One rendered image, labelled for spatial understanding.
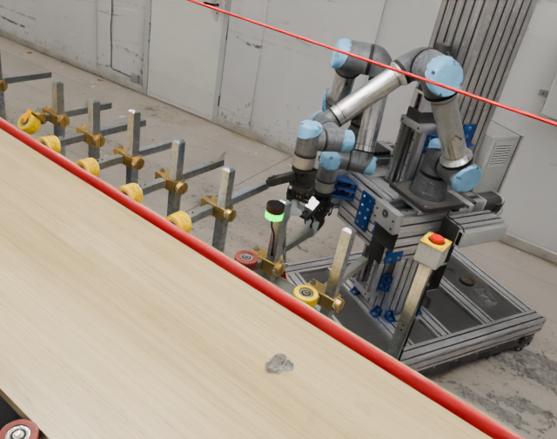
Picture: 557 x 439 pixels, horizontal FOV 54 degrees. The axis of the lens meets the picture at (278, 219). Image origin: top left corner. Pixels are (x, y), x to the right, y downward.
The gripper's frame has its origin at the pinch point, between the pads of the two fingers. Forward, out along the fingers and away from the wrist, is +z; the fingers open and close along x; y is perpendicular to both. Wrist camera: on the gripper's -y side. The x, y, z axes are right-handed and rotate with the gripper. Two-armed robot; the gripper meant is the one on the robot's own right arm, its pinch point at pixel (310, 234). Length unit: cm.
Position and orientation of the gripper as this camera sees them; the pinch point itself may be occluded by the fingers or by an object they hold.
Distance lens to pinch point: 219.3
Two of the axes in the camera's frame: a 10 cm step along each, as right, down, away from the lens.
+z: -1.7, 8.5, 5.1
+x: -7.8, -4.2, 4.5
